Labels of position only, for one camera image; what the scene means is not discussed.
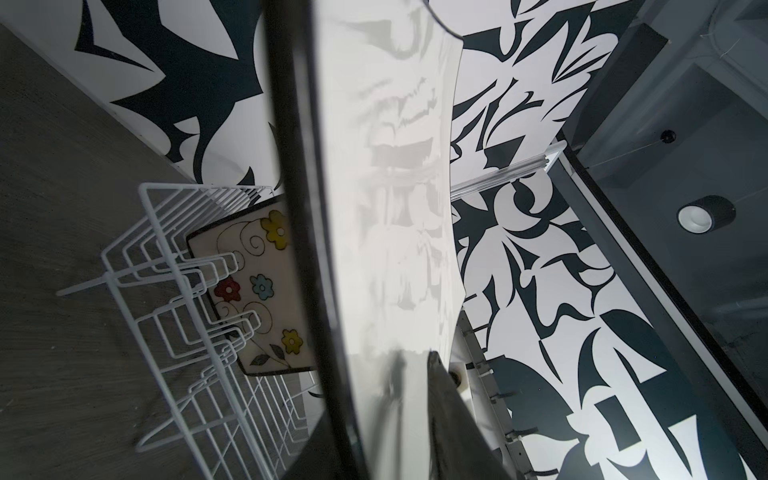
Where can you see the ceiling spot lamp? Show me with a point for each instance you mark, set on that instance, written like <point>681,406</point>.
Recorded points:
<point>706,214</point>

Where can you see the floral square plate black rim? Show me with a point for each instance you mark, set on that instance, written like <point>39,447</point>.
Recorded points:
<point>258,289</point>

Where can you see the white wire dish rack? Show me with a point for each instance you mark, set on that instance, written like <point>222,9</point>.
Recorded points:
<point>235,426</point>

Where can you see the white square plate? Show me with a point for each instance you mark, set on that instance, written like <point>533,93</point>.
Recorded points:
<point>363,95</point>

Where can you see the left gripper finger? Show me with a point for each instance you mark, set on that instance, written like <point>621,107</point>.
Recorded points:
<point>458,449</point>

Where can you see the wall hook rail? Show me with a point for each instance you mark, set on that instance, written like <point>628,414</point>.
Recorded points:
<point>487,404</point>

